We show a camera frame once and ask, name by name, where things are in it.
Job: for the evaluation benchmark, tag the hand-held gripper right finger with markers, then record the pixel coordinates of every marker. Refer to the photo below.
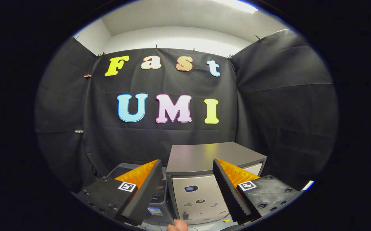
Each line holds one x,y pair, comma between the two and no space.
228,194

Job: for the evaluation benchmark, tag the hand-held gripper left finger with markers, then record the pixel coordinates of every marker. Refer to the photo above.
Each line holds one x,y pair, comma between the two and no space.
145,194

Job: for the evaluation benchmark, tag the grey washing machine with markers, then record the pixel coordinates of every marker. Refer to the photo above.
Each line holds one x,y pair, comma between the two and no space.
158,200

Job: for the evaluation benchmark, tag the grey cabinet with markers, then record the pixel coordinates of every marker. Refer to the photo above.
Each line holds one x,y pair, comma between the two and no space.
201,157

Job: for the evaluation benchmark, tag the black backdrop cloth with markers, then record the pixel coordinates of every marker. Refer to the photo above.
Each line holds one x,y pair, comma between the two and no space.
285,96

